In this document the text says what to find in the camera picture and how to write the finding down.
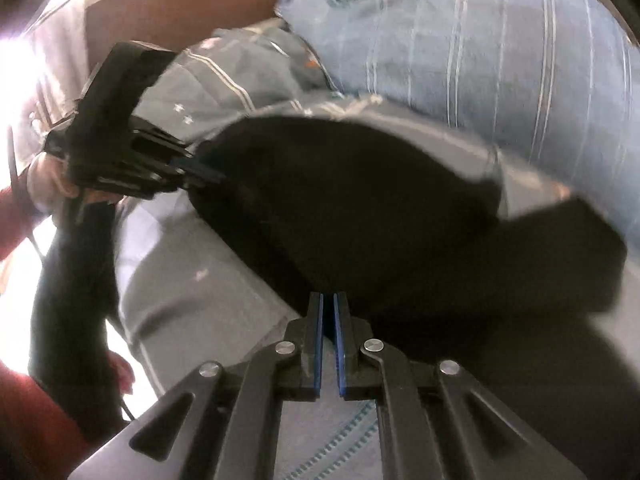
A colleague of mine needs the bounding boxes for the person's left hand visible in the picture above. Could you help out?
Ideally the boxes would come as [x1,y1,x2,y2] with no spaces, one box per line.
[27,153,122,214]

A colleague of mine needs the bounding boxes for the red left sleeve forearm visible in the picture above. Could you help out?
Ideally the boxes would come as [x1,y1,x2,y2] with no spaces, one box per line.
[0,188,46,260]

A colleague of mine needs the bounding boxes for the black pants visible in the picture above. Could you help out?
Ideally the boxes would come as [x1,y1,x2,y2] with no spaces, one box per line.
[29,117,639,476]

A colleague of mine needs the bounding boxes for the grey patterned bed sheet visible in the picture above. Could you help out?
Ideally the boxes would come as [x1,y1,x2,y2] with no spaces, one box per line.
[112,16,640,480]

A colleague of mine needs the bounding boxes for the blue plaid pillow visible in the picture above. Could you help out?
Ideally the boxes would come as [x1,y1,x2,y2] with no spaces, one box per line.
[276,0,639,245]

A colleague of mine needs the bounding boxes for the brown wooden headboard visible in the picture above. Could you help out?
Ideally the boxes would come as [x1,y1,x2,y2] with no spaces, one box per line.
[86,0,277,67]

